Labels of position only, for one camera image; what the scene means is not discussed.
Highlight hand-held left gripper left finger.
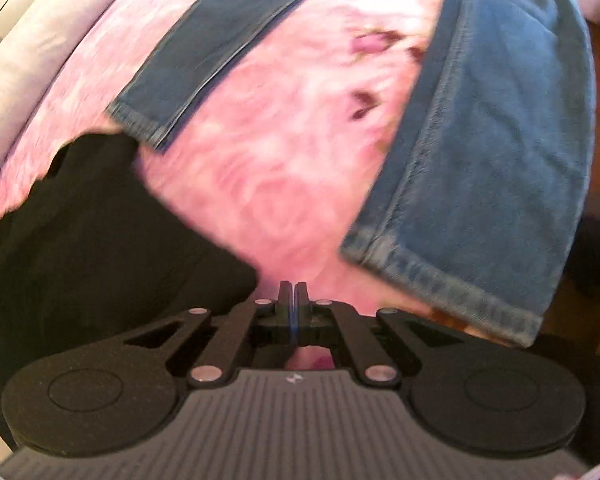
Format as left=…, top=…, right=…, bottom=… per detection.
left=124, top=281, right=295, bottom=389

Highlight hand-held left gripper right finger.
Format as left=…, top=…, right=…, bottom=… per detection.
left=293, top=281, right=476, bottom=389

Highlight blue denim jeans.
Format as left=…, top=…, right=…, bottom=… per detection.
left=107, top=0, right=597, bottom=348

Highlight pink fluffy blanket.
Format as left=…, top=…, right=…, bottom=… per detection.
left=0, top=0, right=486, bottom=373

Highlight black cloth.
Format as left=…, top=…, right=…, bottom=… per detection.
left=0, top=130, right=259, bottom=461

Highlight white padded bed edge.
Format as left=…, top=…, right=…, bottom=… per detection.
left=0, top=0, right=156, bottom=241

